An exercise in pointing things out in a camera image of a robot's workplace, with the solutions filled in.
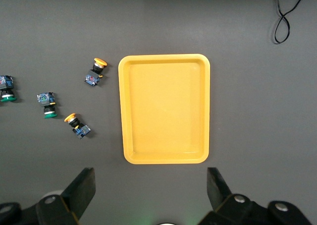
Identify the green mushroom push button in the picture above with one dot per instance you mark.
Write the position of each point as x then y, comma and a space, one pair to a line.
6, 83
45, 98

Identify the yellow mushroom push button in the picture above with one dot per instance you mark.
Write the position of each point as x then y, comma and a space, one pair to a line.
93, 77
80, 130

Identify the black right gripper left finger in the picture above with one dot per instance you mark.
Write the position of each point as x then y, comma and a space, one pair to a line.
76, 197

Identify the yellow plastic tray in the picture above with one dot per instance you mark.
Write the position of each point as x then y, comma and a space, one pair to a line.
163, 111

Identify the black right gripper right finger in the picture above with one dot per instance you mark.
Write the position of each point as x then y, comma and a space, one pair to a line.
220, 192

